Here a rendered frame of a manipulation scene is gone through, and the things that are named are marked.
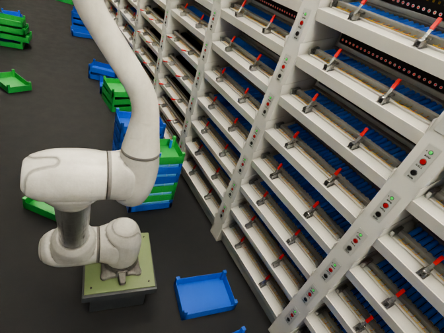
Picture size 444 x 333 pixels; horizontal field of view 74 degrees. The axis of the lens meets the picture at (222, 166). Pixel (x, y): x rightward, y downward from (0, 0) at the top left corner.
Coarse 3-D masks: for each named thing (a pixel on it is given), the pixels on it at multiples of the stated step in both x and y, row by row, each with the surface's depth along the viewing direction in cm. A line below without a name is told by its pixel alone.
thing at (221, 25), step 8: (216, 8) 173; (216, 16) 173; (208, 24) 181; (216, 24) 174; (224, 24) 176; (232, 24) 179; (208, 32) 182; (240, 32) 185; (208, 40) 183; (208, 48) 184; (200, 56) 192; (208, 56) 185; (216, 56) 188; (200, 64) 193; (200, 80) 195; (192, 88) 205; (200, 88) 197; (208, 88) 200; (192, 112) 208; (200, 112) 210; (184, 120) 220; (192, 128) 216; (184, 136) 222; (184, 144) 223
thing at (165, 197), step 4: (172, 192) 199; (148, 196) 191; (152, 196) 193; (156, 196) 195; (160, 196) 196; (164, 196) 198; (168, 196) 200; (172, 196) 201; (148, 200) 194; (152, 200) 195; (156, 200) 197; (160, 200) 199; (164, 200) 200
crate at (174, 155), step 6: (174, 138) 193; (162, 144) 194; (168, 144) 196; (174, 144) 195; (162, 150) 190; (168, 150) 192; (174, 150) 194; (180, 150) 187; (162, 156) 185; (168, 156) 187; (174, 156) 189; (180, 156) 183; (162, 162) 178; (168, 162) 180; (174, 162) 182; (180, 162) 184
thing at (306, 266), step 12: (252, 180) 167; (252, 192) 164; (252, 204) 161; (264, 204) 158; (264, 216) 152; (276, 228) 147; (288, 228) 148; (300, 240) 143; (288, 252) 141; (300, 252) 138; (300, 264) 135; (312, 264) 134
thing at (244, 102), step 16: (208, 64) 188; (224, 64) 194; (208, 80) 189; (224, 80) 181; (240, 80) 179; (224, 96) 175; (240, 96) 168; (256, 96) 166; (240, 112) 163; (256, 112) 150
